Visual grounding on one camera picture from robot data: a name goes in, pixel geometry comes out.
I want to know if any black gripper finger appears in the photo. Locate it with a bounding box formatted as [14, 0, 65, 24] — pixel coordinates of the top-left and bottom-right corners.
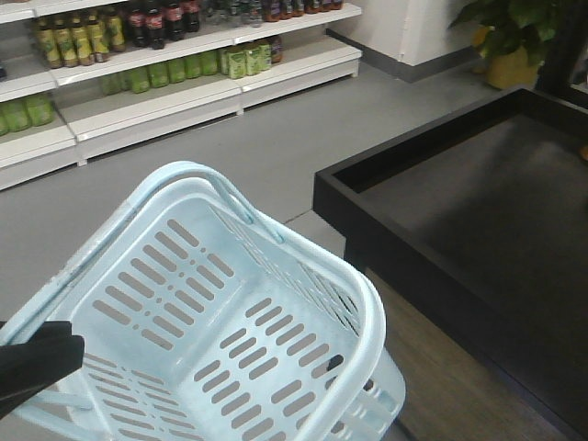
[1, 321, 85, 413]

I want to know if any light blue plastic basket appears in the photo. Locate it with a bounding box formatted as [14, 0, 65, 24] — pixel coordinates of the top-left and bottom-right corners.
[1, 161, 406, 440]

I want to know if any white store shelf unit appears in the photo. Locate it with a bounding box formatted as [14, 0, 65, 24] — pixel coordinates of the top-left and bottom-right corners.
[1, 3, 362, 188]

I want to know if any black wood produce stand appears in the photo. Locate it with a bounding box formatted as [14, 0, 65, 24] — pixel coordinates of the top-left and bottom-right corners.
[313, 86, 587, 440]

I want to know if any potted green plant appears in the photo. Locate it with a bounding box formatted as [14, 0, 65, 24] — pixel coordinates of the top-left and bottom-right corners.
[449, 0, 571, 90]

